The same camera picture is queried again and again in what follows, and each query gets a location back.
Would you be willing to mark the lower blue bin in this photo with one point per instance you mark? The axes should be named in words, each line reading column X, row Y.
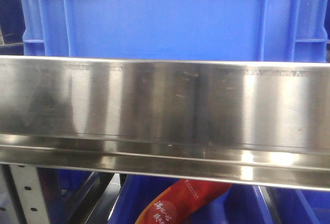
column 241, row 204

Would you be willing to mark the large blue storage bin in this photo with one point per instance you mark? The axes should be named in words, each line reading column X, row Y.
column 230, row 30

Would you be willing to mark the white perforated rack post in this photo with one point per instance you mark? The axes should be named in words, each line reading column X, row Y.
column 22, row 199

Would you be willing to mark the stainless steel shelf rail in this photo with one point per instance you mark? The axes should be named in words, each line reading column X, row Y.
column 263, row 123

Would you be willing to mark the red snack bag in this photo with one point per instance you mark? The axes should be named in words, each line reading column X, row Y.
column 181, row 199

